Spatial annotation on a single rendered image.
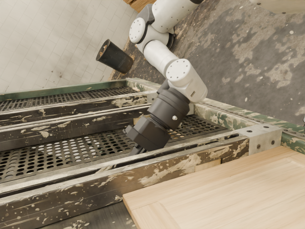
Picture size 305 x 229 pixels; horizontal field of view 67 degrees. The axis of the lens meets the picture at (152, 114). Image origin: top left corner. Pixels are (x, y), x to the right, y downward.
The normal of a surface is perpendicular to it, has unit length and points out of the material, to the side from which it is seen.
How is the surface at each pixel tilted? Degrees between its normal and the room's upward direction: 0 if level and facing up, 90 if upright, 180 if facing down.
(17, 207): 90
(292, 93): 0
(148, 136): 90
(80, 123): 90
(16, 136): 90
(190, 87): 108
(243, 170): 54
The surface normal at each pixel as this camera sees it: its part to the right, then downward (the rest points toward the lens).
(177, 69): -0.53, -0.44
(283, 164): -0.05, -0.96
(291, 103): -0.77, -0.43
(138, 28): -0.79, -0.11
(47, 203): 0.41, 0.24
